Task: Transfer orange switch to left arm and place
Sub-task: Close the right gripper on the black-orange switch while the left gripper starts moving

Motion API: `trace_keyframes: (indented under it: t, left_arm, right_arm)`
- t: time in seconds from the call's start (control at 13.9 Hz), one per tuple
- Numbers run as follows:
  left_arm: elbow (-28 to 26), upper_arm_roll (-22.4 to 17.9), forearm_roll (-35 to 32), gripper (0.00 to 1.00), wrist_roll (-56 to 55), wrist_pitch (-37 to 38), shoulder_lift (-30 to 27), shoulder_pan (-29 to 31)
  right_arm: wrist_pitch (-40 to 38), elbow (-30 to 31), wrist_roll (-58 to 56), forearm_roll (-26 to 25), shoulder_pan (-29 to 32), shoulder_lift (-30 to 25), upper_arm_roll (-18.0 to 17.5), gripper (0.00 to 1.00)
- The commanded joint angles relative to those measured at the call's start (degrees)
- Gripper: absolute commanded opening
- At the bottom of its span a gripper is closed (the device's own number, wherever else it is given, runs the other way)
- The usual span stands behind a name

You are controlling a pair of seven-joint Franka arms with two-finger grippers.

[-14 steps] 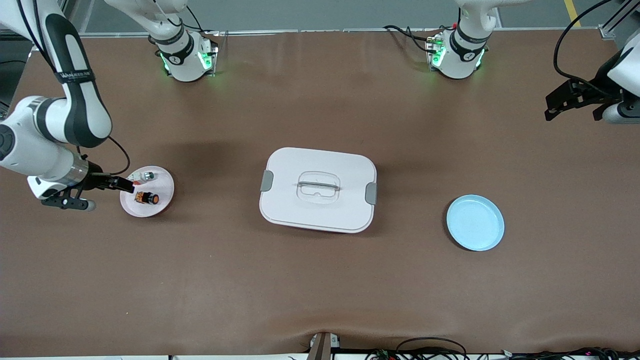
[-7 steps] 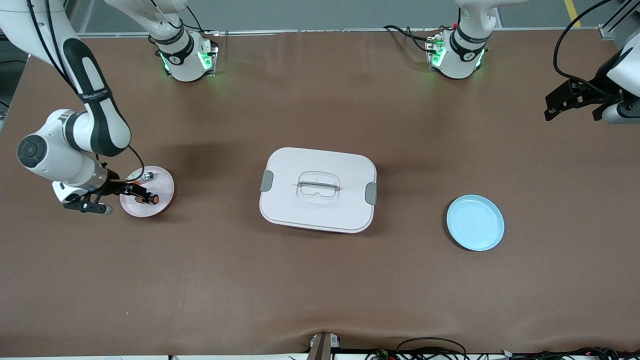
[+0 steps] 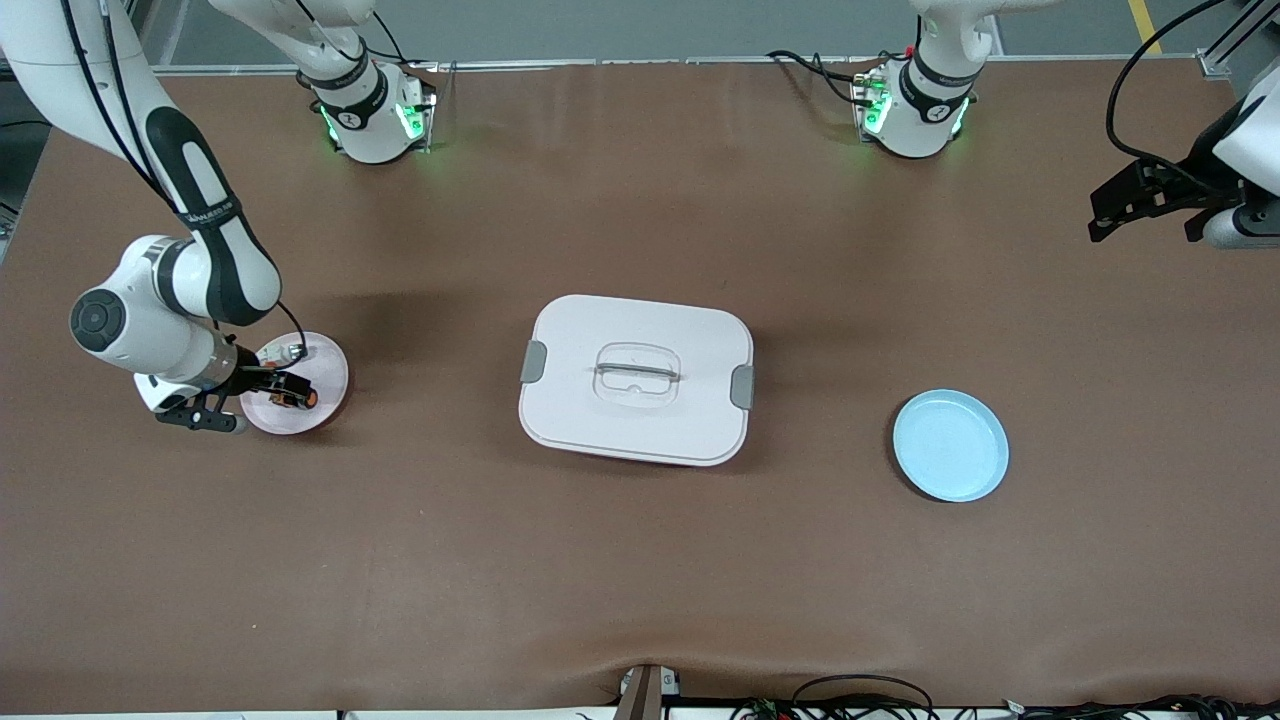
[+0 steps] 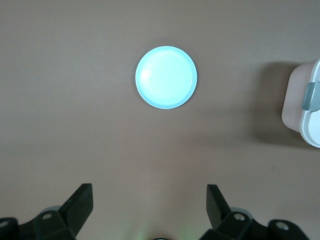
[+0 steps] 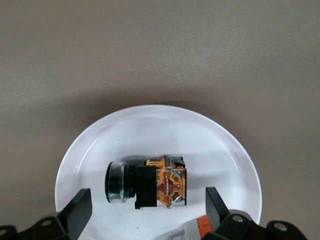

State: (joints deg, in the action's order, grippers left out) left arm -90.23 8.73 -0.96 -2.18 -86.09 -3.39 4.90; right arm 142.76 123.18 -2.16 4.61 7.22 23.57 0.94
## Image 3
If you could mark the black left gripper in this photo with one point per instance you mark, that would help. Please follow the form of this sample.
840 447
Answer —
1196 176

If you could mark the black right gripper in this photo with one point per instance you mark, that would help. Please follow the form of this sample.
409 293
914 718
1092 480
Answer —
250 378

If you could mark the orange black push-button switch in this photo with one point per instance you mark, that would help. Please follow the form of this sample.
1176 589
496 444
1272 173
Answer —
311 399

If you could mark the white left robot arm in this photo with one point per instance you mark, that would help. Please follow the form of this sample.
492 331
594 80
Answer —
925 110

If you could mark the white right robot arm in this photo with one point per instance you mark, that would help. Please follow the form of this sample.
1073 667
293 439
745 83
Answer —
130 330

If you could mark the white lidded box grey latches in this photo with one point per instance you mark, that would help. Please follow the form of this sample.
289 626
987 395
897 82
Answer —
640 430

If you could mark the pink round plate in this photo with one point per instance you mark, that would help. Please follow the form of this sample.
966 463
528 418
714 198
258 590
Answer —
325 380

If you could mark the light blue round plate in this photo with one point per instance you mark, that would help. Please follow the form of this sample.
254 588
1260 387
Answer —
950 445

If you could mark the brown table cover mat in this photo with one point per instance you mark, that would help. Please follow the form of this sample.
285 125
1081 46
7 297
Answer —
640 580

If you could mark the silver white push-button switch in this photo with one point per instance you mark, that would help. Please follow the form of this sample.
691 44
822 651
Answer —
297 352

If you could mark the aluminium frame profile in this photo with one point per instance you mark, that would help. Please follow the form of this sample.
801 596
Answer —
165 30
1215 62

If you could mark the brown camera mount post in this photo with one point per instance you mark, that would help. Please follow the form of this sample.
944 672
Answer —
645 695

